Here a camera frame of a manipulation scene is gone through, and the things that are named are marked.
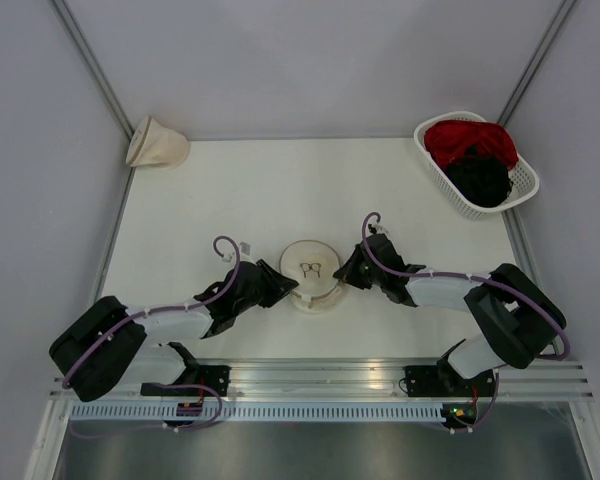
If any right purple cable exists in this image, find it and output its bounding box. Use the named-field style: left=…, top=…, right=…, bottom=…
left=362, top=212, right=572, bottom=361

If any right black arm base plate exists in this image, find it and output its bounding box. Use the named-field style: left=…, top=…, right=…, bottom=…
left=404, top=365, right=496, bottom=400

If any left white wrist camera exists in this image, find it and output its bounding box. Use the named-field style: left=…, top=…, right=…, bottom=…
left=221, top=242, right=254, bottom=265

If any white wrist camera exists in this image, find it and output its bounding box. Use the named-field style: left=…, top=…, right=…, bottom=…
left=368, top=224, right=390, bottom=239
left=221, top=242, right=254, bottom=265

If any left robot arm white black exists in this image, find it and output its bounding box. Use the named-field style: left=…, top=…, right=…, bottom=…
left=49, top=260, right=299, bottom=402

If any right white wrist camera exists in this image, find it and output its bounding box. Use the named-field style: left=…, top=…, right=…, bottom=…
left=368, top=224, right=390, bottom=239

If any black bra in basket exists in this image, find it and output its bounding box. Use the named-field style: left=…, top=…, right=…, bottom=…
left=444, top=146, right=513, bottom=208

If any aluminium mounting rail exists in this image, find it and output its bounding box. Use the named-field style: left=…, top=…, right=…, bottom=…
left=48, top=357, right=595, bottom=401

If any red bra in basket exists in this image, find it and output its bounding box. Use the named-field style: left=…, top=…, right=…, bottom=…
left=424, top=120, right=518, bottom=170

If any white slotted cable duct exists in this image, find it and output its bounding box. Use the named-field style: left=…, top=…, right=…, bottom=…
left=71, top=401, right=445, bottom=423

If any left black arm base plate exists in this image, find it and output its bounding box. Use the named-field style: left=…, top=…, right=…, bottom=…
left=140, top=365, right=230, bottom=399

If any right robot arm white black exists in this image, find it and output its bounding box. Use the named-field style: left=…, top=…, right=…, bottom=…
left=333, top=232, right=566, bottom=397

